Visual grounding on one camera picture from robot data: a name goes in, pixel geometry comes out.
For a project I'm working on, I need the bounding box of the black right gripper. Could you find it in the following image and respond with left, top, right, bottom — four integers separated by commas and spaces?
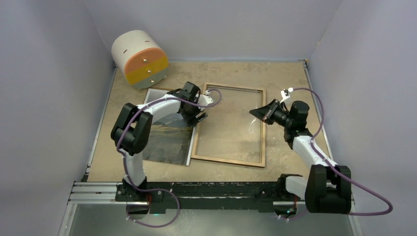
249, 99, 293, 128

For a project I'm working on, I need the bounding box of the mountain landscape photo print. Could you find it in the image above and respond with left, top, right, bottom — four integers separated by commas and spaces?
142, 88, 196, 167

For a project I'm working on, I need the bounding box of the wooden picture frame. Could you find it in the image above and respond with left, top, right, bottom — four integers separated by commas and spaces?
191, 82, 267, 168

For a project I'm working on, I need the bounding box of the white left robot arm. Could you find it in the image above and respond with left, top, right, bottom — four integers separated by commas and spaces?
111, 82, 217, 201

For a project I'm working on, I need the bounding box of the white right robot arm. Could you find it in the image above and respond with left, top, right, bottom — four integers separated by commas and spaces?
249, 100, 352, 214

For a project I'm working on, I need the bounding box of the round white drawer cabinet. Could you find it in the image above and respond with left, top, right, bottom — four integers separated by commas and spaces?
111, 30, 169, 89

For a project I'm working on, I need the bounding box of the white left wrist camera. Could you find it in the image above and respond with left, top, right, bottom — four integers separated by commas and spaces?
197, 94, 214, 108

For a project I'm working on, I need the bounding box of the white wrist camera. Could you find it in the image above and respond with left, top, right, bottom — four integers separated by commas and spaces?
280, 88, 294, 105
197, 94, 214, 108

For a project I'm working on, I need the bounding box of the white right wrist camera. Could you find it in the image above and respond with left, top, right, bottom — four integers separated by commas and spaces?
280, 88, 294, 105

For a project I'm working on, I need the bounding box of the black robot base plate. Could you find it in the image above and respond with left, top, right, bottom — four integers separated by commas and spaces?
115, 180, 302, 214

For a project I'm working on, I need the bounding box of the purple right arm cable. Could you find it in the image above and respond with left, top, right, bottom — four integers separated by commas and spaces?
278, 87, 394, 222

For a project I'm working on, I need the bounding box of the aluminium rail frame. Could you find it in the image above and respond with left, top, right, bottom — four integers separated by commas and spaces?
59, 181, 362, 236

